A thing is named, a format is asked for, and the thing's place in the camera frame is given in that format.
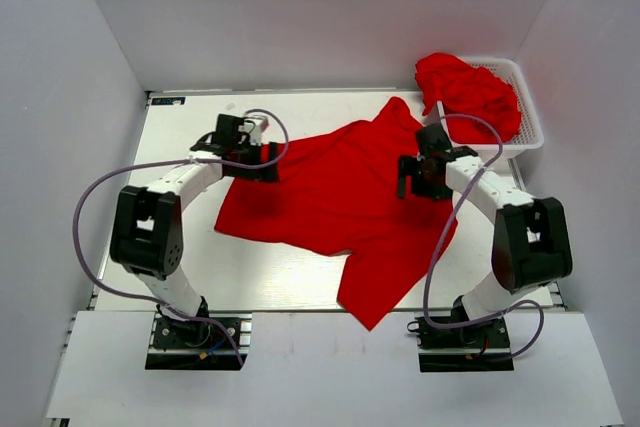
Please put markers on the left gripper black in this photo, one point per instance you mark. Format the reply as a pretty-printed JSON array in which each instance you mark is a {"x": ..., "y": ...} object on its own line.
[{"x": 267, "y": 173}]

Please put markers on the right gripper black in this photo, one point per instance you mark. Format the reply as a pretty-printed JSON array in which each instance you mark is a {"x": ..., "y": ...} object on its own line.
[{"x": 409, "y": 165}]

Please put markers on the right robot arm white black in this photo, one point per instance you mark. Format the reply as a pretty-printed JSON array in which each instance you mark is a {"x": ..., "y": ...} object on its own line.
[{"x": 530, "y": 243}]

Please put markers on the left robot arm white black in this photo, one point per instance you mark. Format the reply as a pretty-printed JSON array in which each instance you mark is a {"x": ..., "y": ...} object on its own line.
[{"x": 147, "y": 237}]

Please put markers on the red t shirt pile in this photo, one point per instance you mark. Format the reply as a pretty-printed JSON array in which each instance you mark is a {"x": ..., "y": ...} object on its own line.
[{"x": 481, "y": 107}]

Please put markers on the blue table label sticker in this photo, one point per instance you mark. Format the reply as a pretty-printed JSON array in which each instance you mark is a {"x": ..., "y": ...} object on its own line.
[{"x": 167, "y": 101}]

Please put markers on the white plastic basket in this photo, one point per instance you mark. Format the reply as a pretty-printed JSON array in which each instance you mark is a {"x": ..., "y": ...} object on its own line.
[{"x": 530, "y": 136}]

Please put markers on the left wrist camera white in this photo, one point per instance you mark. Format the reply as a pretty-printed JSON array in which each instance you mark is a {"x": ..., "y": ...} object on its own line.
[{"x": 252, "y": 129}]

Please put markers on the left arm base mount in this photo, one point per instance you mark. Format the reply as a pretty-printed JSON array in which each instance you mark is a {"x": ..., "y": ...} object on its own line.
[{"x": 183, "y": 346}]

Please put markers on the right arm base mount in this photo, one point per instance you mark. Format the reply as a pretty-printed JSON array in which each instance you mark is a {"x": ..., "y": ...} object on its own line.
[{"x": 481, "y": 348}]

